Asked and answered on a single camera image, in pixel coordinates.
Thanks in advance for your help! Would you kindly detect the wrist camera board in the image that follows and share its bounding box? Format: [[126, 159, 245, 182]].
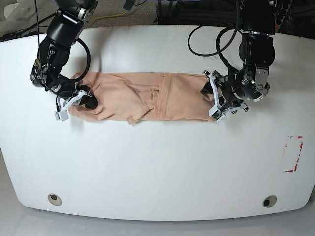
[[212, 111, 225, 123], [55, 112, 61, 121]]

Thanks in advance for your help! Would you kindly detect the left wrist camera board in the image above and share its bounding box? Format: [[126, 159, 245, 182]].
[[212, 111, 225, 123]]

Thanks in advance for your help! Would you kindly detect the left table grommet hole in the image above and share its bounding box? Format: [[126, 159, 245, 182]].
[[48, 193, 62, 206]]

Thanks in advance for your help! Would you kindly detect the right table grommet hole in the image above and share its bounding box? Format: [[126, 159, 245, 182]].
[[262, 195, 277, 208]]

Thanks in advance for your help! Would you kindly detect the peach pink T-shirt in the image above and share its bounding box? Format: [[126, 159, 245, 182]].
[[69, 72, 214, 124]]

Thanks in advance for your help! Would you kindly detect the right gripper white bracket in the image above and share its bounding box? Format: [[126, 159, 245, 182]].
[[29, 66, 99, 121]]

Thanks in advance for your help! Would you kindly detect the yellow cable on floor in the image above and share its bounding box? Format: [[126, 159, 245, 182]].
[[91, 11, 128, 25]]

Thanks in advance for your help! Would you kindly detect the black power strip red switch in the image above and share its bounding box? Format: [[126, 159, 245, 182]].
[[274, 0, 293, 32]]

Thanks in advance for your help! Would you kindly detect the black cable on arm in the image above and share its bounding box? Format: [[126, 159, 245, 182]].
[[188, 0, 247, 74], [34, 0, 91, 84]]

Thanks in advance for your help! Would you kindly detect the red tape rectangle marking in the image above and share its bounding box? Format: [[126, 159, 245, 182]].
[[283, 136, 304, 173]]

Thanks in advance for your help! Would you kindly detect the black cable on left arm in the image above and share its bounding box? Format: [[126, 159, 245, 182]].
[[188, 0, 247, 74]]

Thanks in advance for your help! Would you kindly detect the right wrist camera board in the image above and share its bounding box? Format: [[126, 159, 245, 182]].
[[55, 112, 61, 121]]

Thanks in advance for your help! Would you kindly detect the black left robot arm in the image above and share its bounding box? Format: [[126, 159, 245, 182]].
[[201, 0, 275, 122]]

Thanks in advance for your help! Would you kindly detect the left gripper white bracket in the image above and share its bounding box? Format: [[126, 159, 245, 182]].
[[200, 70, 271, 123]]

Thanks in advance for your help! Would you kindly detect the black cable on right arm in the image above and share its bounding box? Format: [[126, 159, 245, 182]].
[[34, 0, 91, 84]]

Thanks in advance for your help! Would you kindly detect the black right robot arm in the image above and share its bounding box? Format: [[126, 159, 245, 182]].
[[30, 0, 98, 121]]

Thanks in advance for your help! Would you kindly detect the table grommet hole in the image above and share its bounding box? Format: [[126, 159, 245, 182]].
[[48, 193, 62, 206], [262, 195, 277, 208]]

